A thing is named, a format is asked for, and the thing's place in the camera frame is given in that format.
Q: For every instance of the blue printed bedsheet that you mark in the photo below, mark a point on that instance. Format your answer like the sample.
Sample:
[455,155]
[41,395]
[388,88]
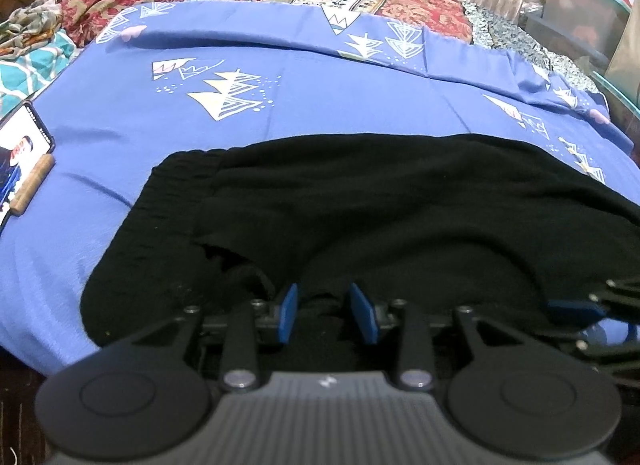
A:
[320,95]

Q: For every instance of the teal patterned cloth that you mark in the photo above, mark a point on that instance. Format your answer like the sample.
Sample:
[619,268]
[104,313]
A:
[30,62]

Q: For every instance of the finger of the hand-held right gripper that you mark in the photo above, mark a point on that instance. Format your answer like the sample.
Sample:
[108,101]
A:
[575,312]
[607,352]

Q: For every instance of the wooden phone stand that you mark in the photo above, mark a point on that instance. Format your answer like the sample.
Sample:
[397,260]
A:
[32,185]

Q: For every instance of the grey floral crumpled cloth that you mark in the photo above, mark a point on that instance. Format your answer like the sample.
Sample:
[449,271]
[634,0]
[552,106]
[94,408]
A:
[27,20]

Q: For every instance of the clear storage box teal lid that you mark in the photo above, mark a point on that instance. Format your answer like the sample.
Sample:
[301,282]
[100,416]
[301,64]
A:
[580,15]
[622,105]

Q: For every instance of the black pants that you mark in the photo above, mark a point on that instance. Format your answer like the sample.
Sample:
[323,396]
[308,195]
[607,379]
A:
[360,210]

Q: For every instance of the black smartphone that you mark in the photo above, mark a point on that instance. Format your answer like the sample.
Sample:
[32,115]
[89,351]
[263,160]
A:
[20,145]

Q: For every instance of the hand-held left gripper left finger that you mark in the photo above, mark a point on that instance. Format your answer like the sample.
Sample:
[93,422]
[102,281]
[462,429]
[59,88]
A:
[290,312]

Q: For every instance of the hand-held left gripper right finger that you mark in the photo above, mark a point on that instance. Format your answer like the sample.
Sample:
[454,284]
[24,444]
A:
[362,315]

